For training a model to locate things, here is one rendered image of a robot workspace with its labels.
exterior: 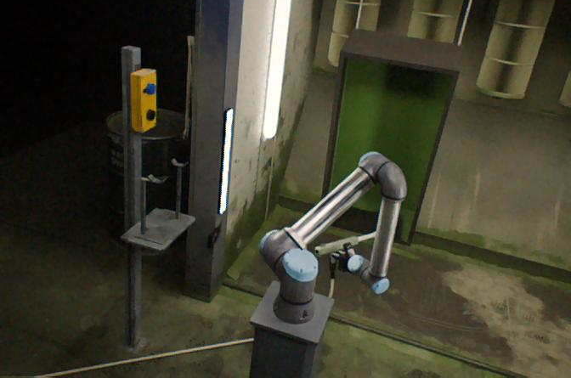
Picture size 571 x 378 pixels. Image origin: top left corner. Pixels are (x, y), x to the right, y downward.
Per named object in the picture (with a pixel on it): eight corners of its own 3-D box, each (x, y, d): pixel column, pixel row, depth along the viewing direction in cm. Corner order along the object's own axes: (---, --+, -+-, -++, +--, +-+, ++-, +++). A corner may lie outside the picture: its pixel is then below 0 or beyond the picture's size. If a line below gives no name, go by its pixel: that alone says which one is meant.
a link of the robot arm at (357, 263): (366, 262, 260) (380, 270, 267) (353, 250, 268) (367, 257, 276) (355, 277, 260) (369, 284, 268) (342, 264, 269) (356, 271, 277)
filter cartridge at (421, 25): (422, 101, 377) (451, -22, 342) (384, 87, 401) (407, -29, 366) (451, 94, 399) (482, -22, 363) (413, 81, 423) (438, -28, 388)
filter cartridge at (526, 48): (516, 104, 398) (554, -13, 365) (526, 117, 365) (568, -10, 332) (466, 96, 403) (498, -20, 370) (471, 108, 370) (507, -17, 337)
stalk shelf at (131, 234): (155, 210, 270) (155, 207, 269) (195, 220, 264) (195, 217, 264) (120, 239, 242) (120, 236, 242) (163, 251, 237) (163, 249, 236)
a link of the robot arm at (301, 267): (289, 306, 218) (294, 272, 211) (271, 282, 232) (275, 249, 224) (319, 298, 226) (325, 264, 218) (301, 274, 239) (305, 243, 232)
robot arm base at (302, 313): (308, 330, 221) (311, 311, 217) (266, 316, 226) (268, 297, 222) (319, 302, 238) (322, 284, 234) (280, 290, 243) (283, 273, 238)
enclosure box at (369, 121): (330, 191, 366) (353, 27, 295) (415, 211, 353) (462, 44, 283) (318, 222, 339) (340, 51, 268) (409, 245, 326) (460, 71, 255)
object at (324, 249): (319, 284, 293) (319, 246, 289) (313, 281, 297) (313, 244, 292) (378, 264, 322) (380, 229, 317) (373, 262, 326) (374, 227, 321)
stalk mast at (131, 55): (131, 338, 292) (128, 45, 224) (140, 341, 291) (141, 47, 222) (125, 346, 287) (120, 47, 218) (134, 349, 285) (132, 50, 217)
